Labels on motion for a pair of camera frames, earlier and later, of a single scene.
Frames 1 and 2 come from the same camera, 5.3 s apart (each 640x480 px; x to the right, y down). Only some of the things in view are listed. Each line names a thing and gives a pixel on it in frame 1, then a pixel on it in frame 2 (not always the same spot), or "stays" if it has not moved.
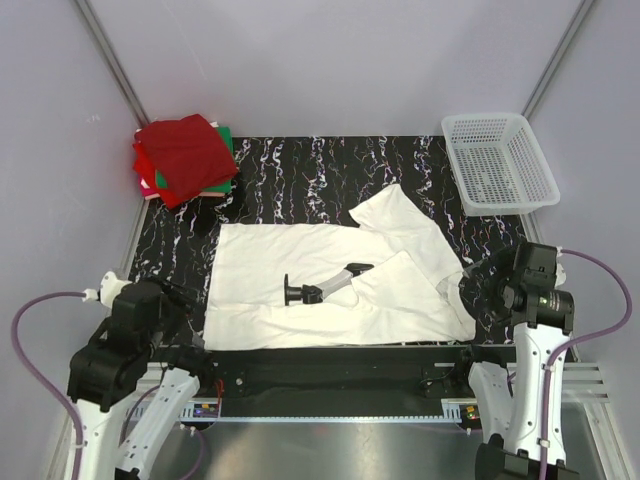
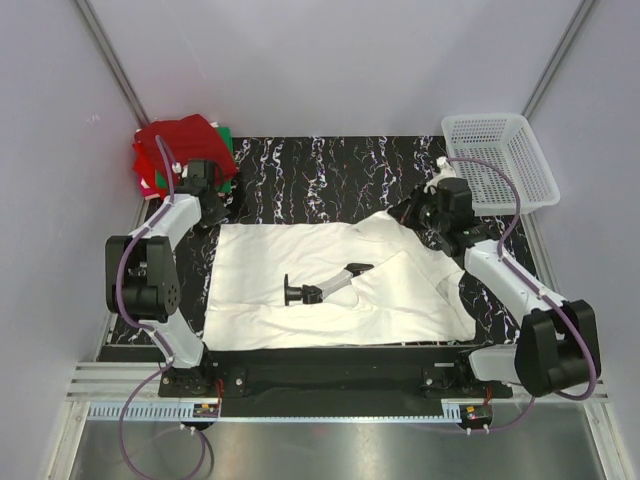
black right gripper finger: (482, 299) to (411, 210)
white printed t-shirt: (411, 295) stays
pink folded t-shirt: (148, 193) stays
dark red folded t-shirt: (188, 152) stays
